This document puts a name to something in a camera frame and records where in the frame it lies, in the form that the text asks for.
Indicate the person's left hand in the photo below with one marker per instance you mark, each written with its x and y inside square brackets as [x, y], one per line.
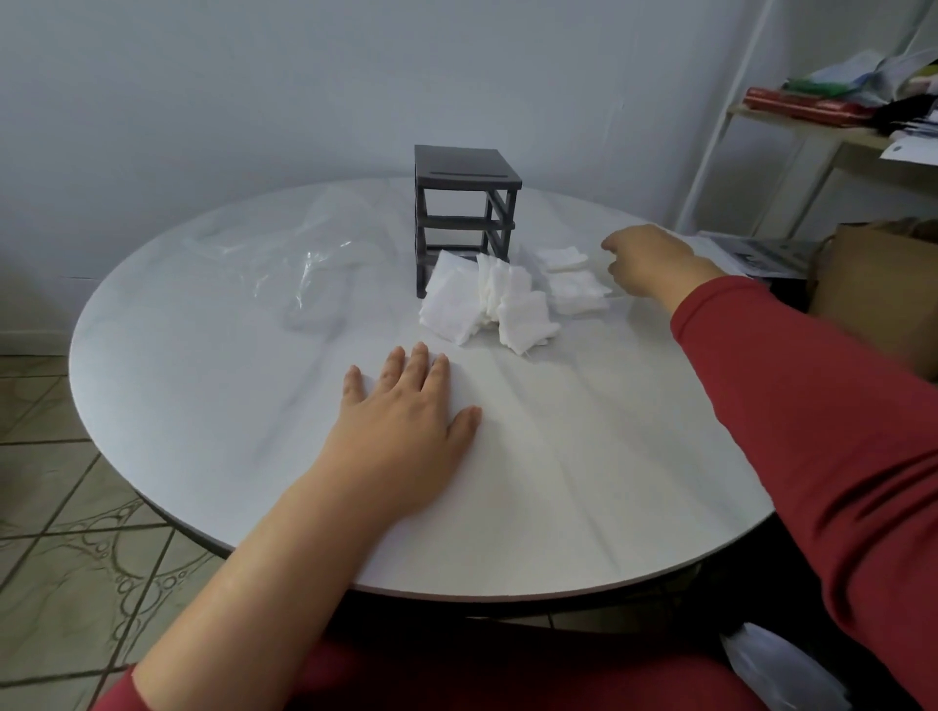
[399, 439]

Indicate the person's right hand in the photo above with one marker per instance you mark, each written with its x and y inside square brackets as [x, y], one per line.
[652, 260]

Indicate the person's right fingers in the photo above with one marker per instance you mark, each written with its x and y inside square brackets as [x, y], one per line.
[614, 256]

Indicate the person's left thumb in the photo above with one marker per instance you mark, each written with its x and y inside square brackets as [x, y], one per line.
[464, 428]

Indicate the person's left middle finger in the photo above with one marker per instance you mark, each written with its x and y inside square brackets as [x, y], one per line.
[418, 372]

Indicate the person's left little finger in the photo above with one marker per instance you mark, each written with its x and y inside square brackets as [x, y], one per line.
[355, 388]

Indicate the person's right forearm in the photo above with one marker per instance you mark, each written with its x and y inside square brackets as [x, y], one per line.
[813, 439]

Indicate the person's left forearm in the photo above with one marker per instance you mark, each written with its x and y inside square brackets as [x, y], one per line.
[271, 586]

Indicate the small flat cotton pad stack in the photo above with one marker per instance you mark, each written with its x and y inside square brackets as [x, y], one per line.
[579, 293]
[563, 258]

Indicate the pile of white cotton pads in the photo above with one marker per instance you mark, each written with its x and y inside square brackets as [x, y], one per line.
[483, 304]

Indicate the clear plastic bag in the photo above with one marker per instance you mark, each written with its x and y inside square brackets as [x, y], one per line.
[308, 256]

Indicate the printed magazine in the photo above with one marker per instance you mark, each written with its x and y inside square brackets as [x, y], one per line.
[762, 255]

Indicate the white metal shelf rack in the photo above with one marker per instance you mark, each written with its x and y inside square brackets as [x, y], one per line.
[722, 124]

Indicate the red book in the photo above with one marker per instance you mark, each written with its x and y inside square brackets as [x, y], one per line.
[806, 106]

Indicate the person's red trousers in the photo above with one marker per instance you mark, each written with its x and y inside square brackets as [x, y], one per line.
[513, 677]

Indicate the brown cardboard box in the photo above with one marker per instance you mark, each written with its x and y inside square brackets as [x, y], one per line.
[879, 293]

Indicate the heap of loose papers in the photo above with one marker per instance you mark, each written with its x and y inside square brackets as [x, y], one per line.
[857, 73]

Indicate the white paper sheet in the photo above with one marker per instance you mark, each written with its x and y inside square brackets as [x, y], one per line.
[912, 150]

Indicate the black object on shelf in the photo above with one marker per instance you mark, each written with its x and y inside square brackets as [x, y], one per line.
[905, 113]

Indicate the white plastic bag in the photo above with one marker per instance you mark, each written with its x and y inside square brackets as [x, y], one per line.
[780, 670]

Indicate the grey plastic drawer frame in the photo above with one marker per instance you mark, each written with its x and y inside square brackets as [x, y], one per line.
[458, 198]

